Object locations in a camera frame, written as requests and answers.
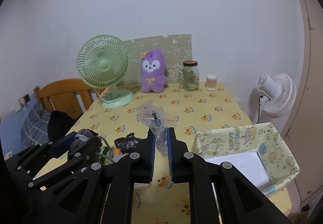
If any white cloth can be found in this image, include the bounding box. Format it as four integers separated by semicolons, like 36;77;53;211
134;183;151;190

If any green tissue pack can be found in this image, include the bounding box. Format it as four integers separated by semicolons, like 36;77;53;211
99;146;123;165

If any black plastic bag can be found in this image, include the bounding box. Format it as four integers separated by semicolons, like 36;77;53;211
114;132;146;154

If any clear plastic bag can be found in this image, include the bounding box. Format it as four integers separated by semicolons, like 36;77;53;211
135;102;178;156

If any plaid blue pillow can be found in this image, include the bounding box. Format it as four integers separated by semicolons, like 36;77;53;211
20;103;50;148

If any patterned storage box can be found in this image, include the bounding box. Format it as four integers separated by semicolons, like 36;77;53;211
192;122;300;196

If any black garment on chair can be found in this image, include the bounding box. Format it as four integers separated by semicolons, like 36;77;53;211
47;110;82;143

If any purple plush bunny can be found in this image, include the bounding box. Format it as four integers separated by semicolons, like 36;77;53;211
140;49;167;93

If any beige door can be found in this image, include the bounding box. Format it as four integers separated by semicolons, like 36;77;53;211
282;0;322;207

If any glass jar with lid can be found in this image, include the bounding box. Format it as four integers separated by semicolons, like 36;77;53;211
178;60;199;91

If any green desk fan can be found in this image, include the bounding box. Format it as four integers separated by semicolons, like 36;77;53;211
77;35;134;109

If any cotton swab container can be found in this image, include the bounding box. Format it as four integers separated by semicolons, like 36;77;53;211
205;74;217;91

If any white floor fan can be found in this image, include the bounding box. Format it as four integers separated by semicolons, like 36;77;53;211
254;73;297;124

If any green patterned board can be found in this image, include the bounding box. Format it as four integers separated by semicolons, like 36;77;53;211
118;34;192;89

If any wall power outlet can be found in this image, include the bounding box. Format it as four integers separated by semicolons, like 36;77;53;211
19;94;31;107

